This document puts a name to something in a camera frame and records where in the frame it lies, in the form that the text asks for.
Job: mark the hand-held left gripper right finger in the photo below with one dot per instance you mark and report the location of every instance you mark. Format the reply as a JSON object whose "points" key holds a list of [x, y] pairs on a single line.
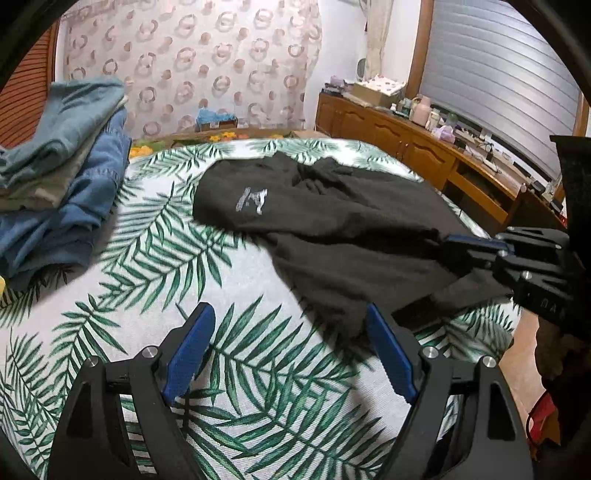
{"points": [[390, 350]]}

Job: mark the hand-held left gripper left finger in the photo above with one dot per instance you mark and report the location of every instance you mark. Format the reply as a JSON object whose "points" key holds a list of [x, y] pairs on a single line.
{"points": [[191, 350]]}

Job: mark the beige curtain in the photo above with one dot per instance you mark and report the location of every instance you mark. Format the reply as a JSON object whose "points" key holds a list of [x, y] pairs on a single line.
{"points": [[376, 37]]}

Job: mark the grey folded garment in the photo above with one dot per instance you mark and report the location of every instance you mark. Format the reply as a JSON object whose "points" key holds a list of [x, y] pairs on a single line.
{"points": [[37, 194]]}

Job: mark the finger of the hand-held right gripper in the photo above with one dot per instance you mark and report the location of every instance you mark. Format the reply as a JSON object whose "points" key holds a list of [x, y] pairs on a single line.
{"points": [[471, 241], [482, 263]]}

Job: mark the person's right hand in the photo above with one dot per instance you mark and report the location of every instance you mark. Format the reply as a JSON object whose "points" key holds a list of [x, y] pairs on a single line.
{"points": [[550, 350]]}

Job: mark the cardboard box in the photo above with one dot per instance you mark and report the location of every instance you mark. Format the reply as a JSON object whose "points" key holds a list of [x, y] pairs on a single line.
{"points": [[378, 90]]}

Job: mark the wooden louvered wardrobe door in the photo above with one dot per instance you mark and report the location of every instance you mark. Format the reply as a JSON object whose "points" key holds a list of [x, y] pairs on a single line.
{"points": [[27, 92]]}

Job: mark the blue denim jeans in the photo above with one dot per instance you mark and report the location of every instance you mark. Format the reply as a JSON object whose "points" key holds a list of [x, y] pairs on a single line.
{"points": [[69, 226]]}

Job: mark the pink bottle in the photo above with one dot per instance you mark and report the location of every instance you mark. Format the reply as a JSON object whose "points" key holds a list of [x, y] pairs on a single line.
{"points": [[421, 110]]}

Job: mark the person's red clothing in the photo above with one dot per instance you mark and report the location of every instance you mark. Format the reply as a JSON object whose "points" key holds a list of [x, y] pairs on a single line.
{"points": [[544, 410]]}

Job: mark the leaf print bedsheet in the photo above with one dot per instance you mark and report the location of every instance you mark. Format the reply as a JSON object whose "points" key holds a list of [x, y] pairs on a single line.
{"points": [[277, 378]]}

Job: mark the grey window blind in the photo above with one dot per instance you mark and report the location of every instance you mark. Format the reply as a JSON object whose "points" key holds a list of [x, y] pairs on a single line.
{"points": [[498, 69]]}

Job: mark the light blue folded garment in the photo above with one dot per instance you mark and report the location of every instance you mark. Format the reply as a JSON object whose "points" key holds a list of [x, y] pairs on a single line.
{"points": [[69, 120]]}

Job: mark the blue plastic packet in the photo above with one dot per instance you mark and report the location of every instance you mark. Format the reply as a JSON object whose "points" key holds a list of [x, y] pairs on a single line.
{"points": [[214, 117]]}

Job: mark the floral blanket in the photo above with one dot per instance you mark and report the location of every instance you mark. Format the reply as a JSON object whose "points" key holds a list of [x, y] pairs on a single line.
{"points": [[226, 136]]}

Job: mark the wooden sideboard cabinet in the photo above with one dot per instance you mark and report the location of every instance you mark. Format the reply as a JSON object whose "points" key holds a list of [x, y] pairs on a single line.
{"points": [[392, 134]]}

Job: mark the circle print curtain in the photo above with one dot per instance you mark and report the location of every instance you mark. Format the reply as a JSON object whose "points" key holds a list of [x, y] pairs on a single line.
{"points": [[184, 69]]}

